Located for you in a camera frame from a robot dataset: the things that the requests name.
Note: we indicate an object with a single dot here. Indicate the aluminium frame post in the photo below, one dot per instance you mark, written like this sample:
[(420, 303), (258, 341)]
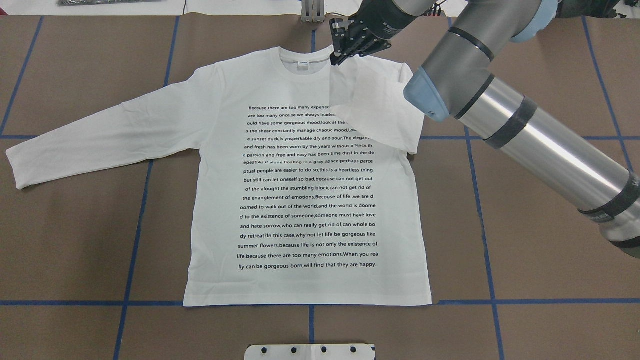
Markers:
[(313, 11)]

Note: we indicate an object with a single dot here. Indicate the white mounting plate with holes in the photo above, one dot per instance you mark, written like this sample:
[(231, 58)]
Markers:
[(347, 351)]

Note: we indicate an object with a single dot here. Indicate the white long-sleeve printed shirt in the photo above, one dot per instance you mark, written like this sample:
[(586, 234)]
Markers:
[(305, 194)]

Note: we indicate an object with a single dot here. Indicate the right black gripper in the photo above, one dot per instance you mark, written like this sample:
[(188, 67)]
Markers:
[(389, 23)]

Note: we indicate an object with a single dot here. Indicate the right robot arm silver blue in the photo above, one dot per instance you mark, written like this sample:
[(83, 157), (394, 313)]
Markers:
[(455, 81)]

